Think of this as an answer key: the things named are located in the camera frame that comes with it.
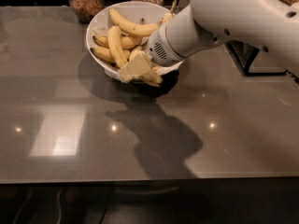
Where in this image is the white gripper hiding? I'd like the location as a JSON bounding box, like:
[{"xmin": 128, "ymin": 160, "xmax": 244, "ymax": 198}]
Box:
[{"xmin": 118, "ymin": 24, "xmax": 184, "ymax": 83}]

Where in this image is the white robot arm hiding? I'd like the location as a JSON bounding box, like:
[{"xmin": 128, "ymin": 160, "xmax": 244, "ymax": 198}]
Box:
[{"xmin": 118, "ymin": 0, "xmax": 299, "ymax": 83}]

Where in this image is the top long yellow banana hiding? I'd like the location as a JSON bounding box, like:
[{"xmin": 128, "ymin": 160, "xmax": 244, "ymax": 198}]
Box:
[{"xmin": 108, "ymin": 8, "xmax": 163, "ymax": 36}]

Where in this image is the white bowl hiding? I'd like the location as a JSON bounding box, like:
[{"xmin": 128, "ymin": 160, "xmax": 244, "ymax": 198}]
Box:
[{"xmin": 86, "ymin": 1, "xmax": 169, "ymax": 77}]

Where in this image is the white paper bowl liner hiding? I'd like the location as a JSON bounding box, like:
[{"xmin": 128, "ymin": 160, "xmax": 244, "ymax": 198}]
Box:
[{"xmin": 88, "ymin": 19, "xmax": 181, "ymax": 80}]

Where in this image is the right curved yellow banana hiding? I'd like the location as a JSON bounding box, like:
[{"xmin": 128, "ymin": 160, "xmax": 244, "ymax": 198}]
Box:
[{"xmin": 163, "ymin": 0, "xmax": 177, "ymax": 23}]

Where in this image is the glass jar with nuts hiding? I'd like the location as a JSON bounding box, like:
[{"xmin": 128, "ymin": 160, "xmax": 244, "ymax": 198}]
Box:
[{"xmin": 68, "ymin": 0, "xmax": 105, "ymax": 23}]

